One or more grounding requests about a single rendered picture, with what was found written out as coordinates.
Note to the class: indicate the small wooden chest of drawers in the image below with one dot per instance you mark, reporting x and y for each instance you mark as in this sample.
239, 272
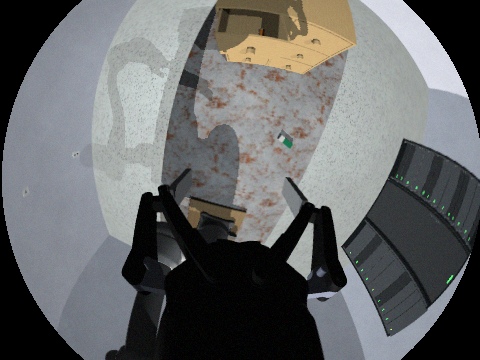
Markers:
331, 15

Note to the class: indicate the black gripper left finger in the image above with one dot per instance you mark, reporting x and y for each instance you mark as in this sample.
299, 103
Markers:
142, 269

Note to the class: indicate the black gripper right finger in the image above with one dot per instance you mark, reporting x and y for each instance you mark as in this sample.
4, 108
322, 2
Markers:
327, 276

